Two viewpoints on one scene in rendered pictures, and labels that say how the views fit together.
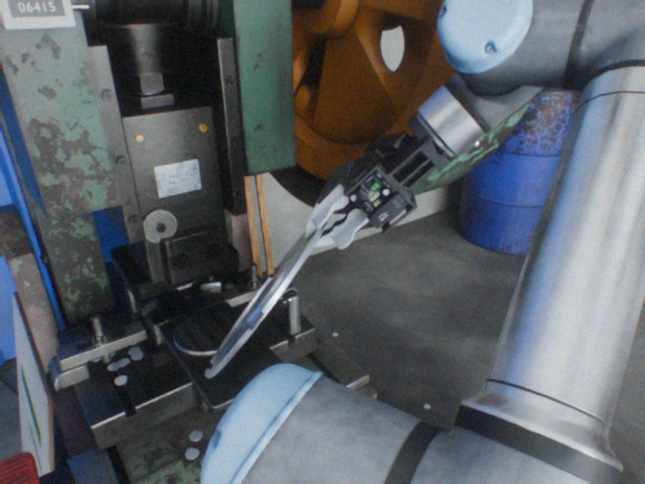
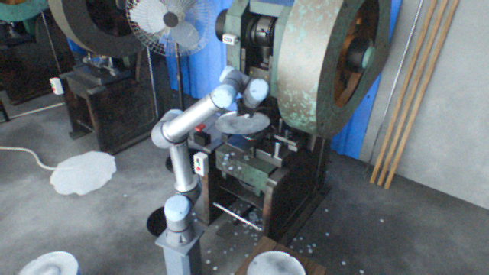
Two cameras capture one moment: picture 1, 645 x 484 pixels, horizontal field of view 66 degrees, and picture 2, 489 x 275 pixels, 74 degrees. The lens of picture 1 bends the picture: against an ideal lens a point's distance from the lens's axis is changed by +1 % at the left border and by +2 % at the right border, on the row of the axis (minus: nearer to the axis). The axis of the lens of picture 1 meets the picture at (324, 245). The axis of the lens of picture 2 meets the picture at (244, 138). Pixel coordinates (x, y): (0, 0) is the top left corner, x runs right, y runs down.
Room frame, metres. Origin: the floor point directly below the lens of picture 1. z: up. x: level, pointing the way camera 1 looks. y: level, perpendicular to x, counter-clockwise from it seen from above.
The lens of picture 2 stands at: (0.13, -1.30, 1.81)
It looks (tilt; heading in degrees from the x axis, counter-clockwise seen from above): 33 degrees down; 71
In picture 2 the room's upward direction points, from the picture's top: 2 degrees clockwise
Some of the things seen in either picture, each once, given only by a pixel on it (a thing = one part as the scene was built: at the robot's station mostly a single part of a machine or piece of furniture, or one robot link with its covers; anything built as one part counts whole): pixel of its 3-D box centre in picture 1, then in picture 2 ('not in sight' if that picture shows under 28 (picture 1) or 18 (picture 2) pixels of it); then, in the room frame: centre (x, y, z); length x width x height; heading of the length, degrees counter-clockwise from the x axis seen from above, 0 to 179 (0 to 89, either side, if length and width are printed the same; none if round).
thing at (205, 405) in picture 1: (224, 374); (247, 146); (0.67, 0.18, 0.72); 0.25 x 0.14 x 0.14; 35
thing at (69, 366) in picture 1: (96, 341); not in sight; (0.71, 0.42, 0.76); 0.17 x 0.06 x 0.10; 125
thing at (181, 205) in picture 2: not in sight; (178, 211); (0.20, -0.13, 0.62); 0.13 x 0.12 x 0.14; 58
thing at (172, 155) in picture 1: (171, 185); (263, 88); (0.78, 0.26, 1.04); 0.17 x 0.15 x 0.30; 35
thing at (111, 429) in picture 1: (190, 341); (263, 139); (0.81, 0.28, 0.68); 0.45 x 0.30 x 0.06; 125
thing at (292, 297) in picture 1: (291, 311); (277, 147); (0.81, 0.07, 0.75); 0.03 x 0.03 x 0.10; 35
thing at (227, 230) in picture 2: not in sight; (247, 211); (0.70, 0.21, 0.14); 0.59 x 0.10 x 0.05; 35
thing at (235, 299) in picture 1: (258, 283); (287, 137); (0.91, 0.15, 0.76); 0.17 x 0.06 x 0.10; 125
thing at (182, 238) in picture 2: not in sight; (179, 228); (0.20, -0.13, 0.50); 0.15 x 0.15 x 0.10
